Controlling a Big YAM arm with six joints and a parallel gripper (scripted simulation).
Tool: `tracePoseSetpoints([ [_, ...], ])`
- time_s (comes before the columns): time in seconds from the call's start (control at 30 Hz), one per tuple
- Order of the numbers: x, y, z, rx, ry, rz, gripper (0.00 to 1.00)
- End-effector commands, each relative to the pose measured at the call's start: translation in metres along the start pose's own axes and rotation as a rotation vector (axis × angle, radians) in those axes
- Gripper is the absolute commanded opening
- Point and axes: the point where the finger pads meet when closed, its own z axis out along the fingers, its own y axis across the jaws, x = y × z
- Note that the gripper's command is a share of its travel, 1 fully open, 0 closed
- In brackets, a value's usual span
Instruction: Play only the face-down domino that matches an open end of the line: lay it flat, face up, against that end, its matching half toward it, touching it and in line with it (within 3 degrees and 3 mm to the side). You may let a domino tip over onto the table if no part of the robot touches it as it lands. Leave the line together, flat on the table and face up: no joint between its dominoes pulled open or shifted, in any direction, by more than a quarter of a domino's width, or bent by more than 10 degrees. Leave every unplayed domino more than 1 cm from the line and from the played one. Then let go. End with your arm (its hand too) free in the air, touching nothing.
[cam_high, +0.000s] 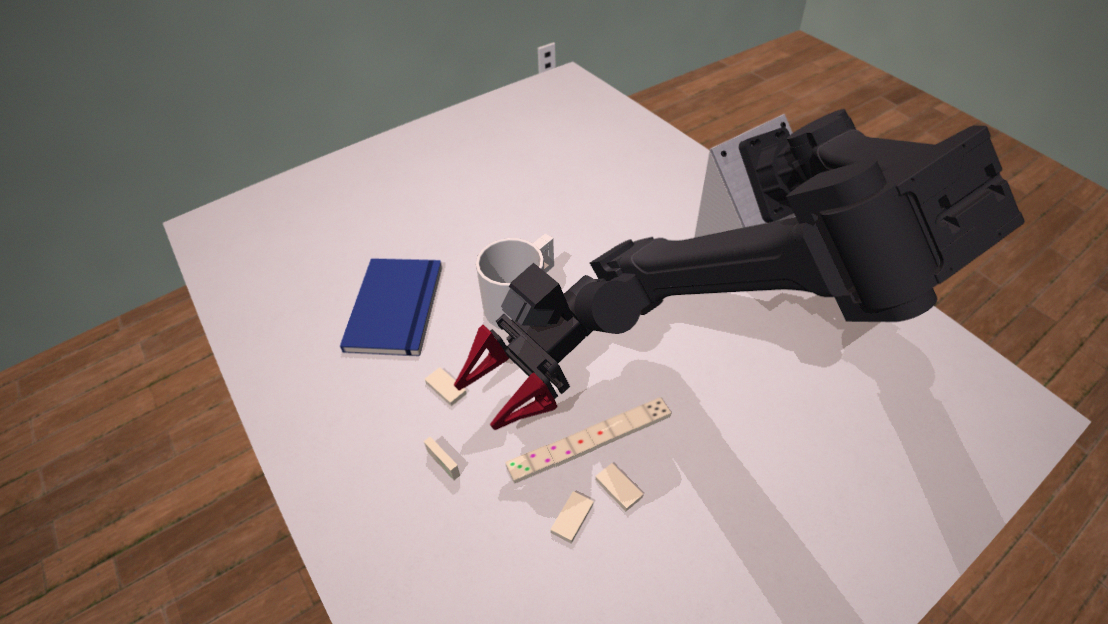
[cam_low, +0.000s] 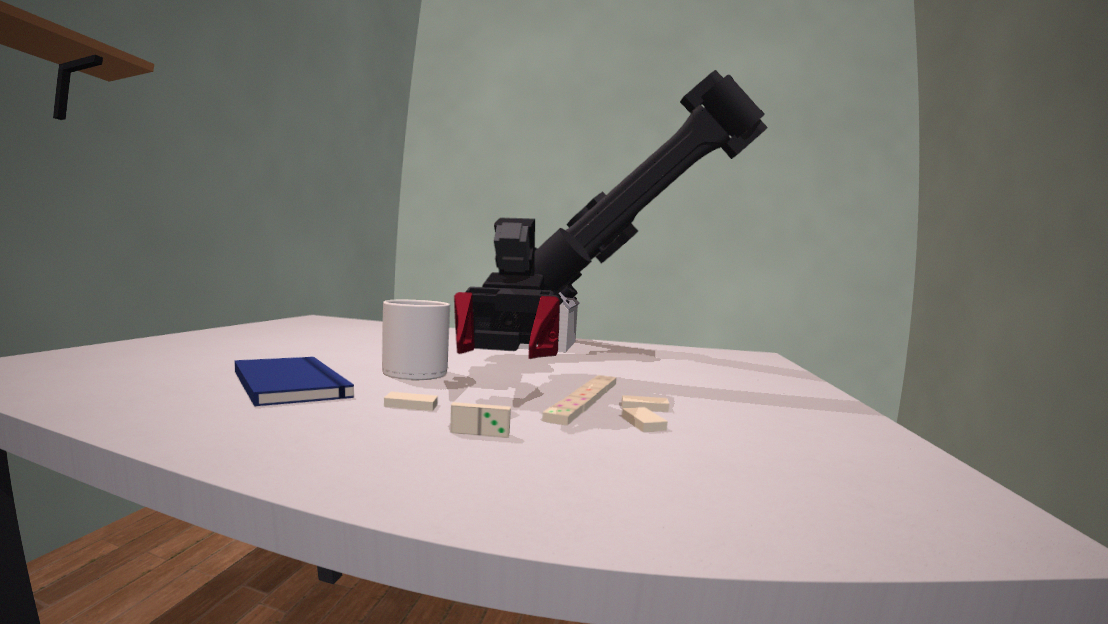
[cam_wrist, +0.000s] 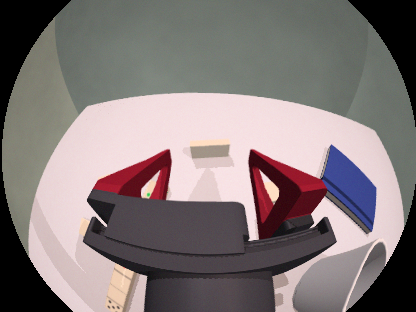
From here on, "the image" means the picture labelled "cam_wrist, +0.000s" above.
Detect blue notebook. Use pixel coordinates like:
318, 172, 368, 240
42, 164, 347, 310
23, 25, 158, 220
320, 144, 377, 234

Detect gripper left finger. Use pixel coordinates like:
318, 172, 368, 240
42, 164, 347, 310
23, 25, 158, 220
93, 149, 172, 200

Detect grey mug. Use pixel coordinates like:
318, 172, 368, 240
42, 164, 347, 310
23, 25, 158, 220
292, 238, 388, 312

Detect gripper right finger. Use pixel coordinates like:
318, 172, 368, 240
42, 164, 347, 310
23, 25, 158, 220
248, 149, 327, 239

